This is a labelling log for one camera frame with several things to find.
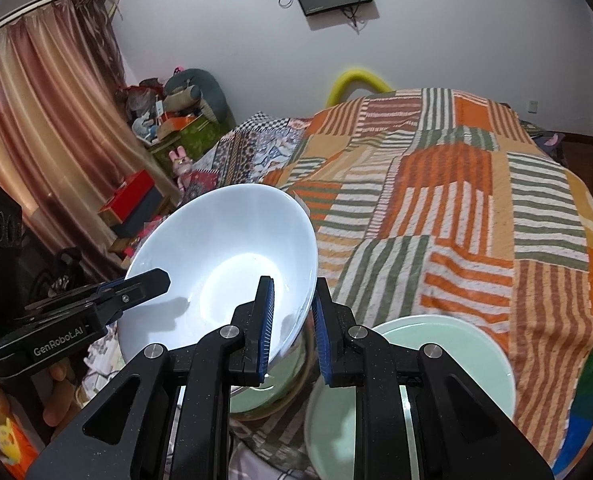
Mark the grey plush toy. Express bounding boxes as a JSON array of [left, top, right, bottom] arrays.
[[164, 67, 230, 123]]

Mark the pink bunny toy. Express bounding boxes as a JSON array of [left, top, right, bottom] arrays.
[[169, 146, 192, 178]]

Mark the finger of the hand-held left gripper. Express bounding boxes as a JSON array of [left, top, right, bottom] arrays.
[[96, 268, 171, 323], [25, 281, 122, 311]]

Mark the pink bowl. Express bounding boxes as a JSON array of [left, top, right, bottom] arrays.
[[229, 400, 302, 421]]

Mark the dark purple cloth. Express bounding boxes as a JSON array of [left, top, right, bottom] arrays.
[[521, 120, 567, 148]]

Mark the yellow foam tube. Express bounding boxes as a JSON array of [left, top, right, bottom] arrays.
[[326, 66, 389, 108]]

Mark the patterned blanket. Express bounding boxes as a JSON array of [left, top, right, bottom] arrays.
[[186, 111, 314, 201]]

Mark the green bowl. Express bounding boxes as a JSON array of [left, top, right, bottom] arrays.
[[229, 345, 309, 411]]

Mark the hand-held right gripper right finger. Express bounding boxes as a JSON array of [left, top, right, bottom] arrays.
[[312, 277, 552, 480]]

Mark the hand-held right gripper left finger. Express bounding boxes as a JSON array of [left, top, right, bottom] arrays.
[[26, 276, 276, 480]]

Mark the white bowl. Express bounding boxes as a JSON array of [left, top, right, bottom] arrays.
[[117, 184, 318, 376]]

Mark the red box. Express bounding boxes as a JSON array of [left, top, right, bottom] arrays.
[[99, 170, 156, 223]]

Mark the person's left hand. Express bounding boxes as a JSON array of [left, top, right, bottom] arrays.
[[42, 360, 84, 426]]

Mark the brown striped curtain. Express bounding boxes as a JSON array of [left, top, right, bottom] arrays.
[[0, 0, 182, 286]]

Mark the green box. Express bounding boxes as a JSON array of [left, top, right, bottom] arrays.
[[151, 117, 222, 161]]

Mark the green plate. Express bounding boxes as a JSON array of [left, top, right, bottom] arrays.
[[305, 315, 517, 480]]

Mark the dark grey box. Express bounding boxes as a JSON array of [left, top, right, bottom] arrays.
[[111, 190, 170, 238]]

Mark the striped patchwork quilt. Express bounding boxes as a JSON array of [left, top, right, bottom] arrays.
[[231, 87, 593, 466]]

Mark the pile of assorted toys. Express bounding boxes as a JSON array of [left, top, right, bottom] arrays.
[[116, 80, 177, 143]]

